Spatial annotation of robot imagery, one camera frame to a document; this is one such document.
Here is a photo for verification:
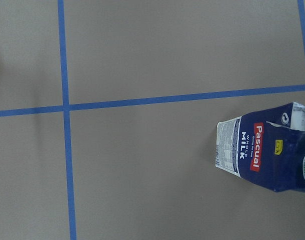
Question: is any blue white milk carton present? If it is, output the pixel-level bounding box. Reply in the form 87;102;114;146
215;102;305;193

